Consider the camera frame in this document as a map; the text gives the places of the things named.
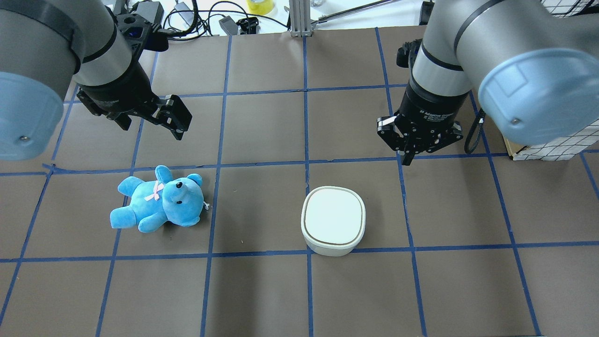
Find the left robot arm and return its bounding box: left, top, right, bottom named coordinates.
left=0, top=0, right=192, bottom=161

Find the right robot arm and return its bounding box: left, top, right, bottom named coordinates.
left=377, top=0, right=599, bottom=166

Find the blue teddy bear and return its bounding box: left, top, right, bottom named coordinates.
left=110, top=166, right=210, bottom=233

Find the yellow tape roll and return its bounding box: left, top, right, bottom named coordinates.
left=246, top=0, right=274, bottom=15

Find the white trash can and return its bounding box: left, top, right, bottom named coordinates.
left=301, top=186, right=366, bottom=257

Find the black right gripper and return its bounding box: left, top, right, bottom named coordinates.
left=377, top=80, right=467, bottom=166

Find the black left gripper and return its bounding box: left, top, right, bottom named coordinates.
left=76, top=60, right=193, bottom=141

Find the black power adapter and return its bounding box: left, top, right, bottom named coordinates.
left=219, top=16, right=241, bottom=36

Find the aluminium frame post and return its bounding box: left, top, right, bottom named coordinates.
left=289, top=0, right=313, bottom=37

